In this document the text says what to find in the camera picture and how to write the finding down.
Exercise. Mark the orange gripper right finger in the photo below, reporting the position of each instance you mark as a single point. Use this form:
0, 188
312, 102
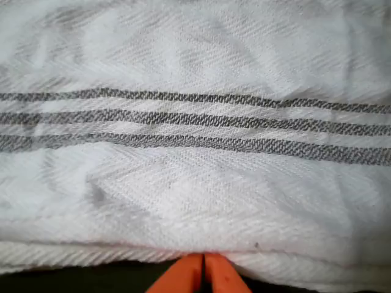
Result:
223, 276

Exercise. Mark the black work mat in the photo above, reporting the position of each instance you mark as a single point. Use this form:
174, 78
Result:
76, 279

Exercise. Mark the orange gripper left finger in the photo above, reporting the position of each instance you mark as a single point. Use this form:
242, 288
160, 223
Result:
180, 276

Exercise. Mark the white grey-striped towel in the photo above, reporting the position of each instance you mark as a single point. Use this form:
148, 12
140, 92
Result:
195, 152

